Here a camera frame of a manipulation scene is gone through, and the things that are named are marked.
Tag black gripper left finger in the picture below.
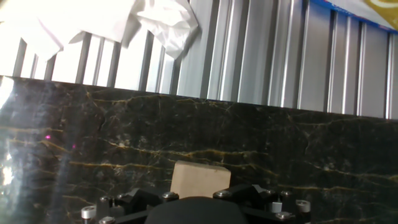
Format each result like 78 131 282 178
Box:
81 187 180 224

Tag small wooden block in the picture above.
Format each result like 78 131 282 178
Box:
170 160 232 200

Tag gold tissue pack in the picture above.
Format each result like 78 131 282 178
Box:
363 0 398 30

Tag black marble pattern mat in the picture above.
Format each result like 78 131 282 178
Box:
0 76 398 224

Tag white tissue paper sheets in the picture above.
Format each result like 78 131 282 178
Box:
0 0 139 62

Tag blue and white package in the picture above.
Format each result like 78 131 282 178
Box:
310 0 398 35

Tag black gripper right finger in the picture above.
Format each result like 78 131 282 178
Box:
213 184 312 223

